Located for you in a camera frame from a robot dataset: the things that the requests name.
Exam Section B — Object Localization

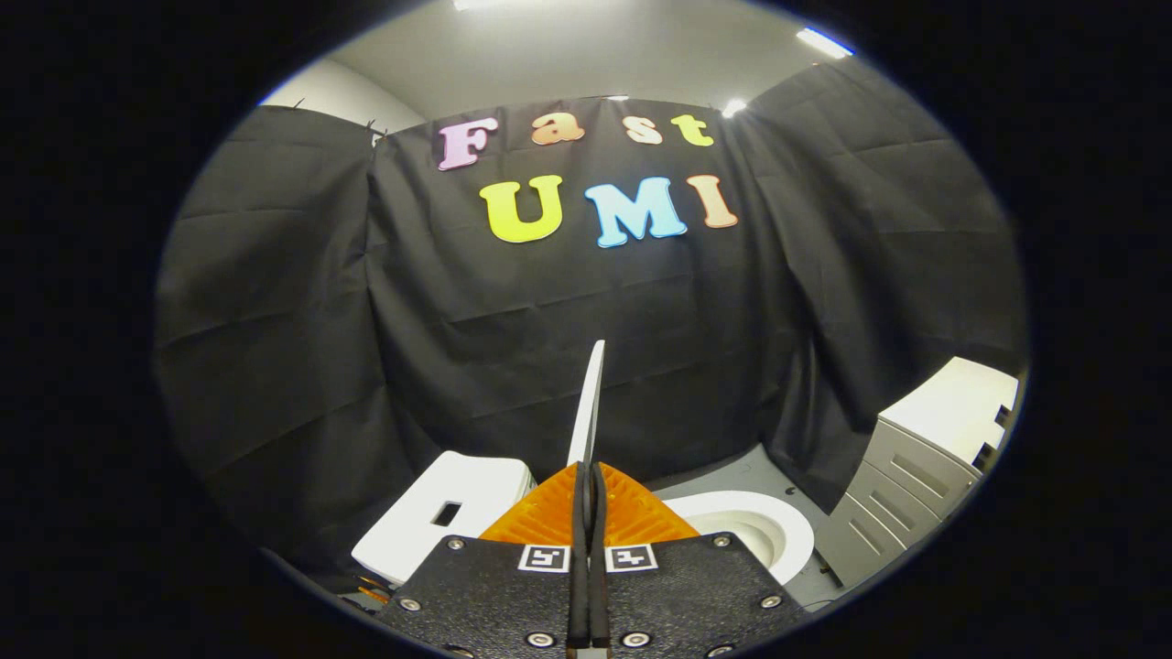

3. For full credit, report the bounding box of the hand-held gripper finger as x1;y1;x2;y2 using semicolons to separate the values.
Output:
591;462;811;658
374;462;591;658

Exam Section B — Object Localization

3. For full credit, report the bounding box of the white toilet lid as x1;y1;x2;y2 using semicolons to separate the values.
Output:
566;340;607;468

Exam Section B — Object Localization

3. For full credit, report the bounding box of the white toilet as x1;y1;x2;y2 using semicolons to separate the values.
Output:
352;450;816;587

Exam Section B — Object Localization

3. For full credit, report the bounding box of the black backdrop cloth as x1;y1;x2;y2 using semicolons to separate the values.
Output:
154;57;1028;568

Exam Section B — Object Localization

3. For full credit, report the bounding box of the white drawer cabinet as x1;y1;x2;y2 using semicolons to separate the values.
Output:
815;357;1020;589

